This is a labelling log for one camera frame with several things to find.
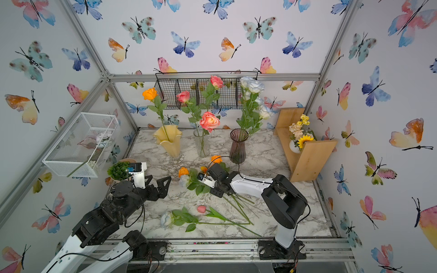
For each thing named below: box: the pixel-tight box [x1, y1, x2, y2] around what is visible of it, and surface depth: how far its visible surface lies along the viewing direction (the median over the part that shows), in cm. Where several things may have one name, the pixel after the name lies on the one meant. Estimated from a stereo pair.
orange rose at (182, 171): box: [178, 166, 190, 179], surface depth 97 cm
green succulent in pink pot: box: [104, 158, 138, 186], surface depth 86 cm
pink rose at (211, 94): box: [198, 75, 225, 113], surface depth 86 cm
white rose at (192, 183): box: [178, 174, 213, 196], surface depth 93 cm
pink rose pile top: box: [199, 111, 221, 133], surface depth 67 cm
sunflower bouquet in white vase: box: [288, 114, 317, 154], surface depth 88 cm
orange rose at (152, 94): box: [142, 87, 171, 142], surface depth 86 cm
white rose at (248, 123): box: [236, 76, 255, 140], surface depth 85 cm
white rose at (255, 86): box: [245, 76, 265, 134], surface depth 76 cm
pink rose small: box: [196, 205, 262, 238], surface depth 85 cm
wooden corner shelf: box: [273, 107, 338, 182], surface depth 90 cm
